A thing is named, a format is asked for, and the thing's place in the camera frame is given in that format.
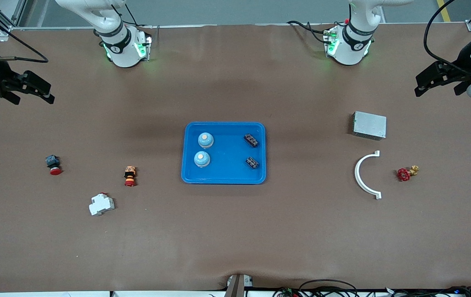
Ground blue plastic tray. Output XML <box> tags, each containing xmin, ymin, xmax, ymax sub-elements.
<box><xmin>181</xmin><ymin>121</ymin><xmax>267</xmax><ymax>185</ymax></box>

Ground black left arm base cables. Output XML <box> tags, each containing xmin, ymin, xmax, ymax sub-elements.
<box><xmin>287</xmin><ymin>20</ymin><xmax>333</xmax><ymax>44</ymax></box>

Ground brown table mat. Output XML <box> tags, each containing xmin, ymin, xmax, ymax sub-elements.
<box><xmin>0</xmin><ymin>23</ymin><xmax>471</xmax><ymax>293</ymax></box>

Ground white curved plastic bracket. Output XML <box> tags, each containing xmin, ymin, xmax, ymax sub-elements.
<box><xmin>354</xmin><ymin>151</ymin><xmax>383</xmax><ymax>200</ymax></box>

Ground white circuit breaker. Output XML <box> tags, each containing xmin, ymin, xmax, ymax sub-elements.
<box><xmin>89</xmin><ymin>193</ymin><xmax>115</xmax><ymax>216</ymax></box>

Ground red handle brass valve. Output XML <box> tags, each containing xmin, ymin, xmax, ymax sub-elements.
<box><xmin>397</xmin><ymin>165</ymin><xmax>420</xmax><ymax>182</ymax></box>

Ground black cable bundle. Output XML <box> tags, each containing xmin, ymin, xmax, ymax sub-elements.
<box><xmin>272</xmin><ymin>279</ymin><xmax>471</xmax><ymax>297</ymax></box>

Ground black right arm base cable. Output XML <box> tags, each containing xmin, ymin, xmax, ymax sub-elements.
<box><xmin>124</xmin><ymin>3</ymin><xmax>153</xmax><ymax>29</ymax></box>

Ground silver metal box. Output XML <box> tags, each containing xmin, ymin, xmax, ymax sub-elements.
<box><xmin>352</xmin><ymin>111</ymin><xmax>387</xmax><ymax>141</ymax></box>

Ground red emergency stop button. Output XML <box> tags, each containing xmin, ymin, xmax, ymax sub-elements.
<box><xmin>45</xmin><ymin>155</ymin><xmax>62</xmax><ymax>176</ymax></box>

